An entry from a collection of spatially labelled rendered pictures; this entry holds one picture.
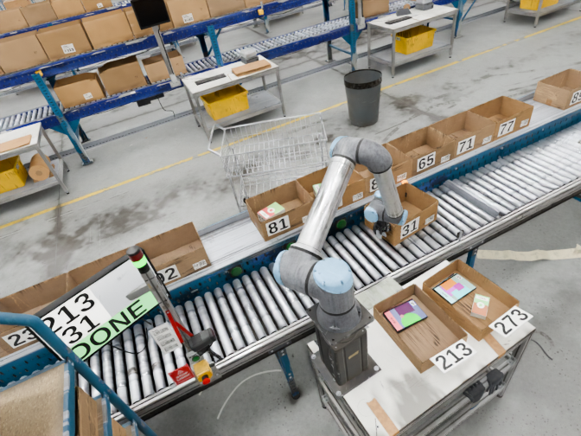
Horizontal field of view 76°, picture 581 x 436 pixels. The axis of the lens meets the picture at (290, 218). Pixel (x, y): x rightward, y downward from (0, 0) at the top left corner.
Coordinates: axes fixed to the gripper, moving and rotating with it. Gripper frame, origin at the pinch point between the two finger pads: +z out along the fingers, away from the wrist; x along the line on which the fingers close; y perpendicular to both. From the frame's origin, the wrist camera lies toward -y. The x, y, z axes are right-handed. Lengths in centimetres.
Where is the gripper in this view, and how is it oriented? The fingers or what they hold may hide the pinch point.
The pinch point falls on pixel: (379, 236)
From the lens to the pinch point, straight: 252.9
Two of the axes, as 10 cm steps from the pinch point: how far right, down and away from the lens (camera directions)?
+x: 9.0, -3.6, 2.6
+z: 1.3, 7.7, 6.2
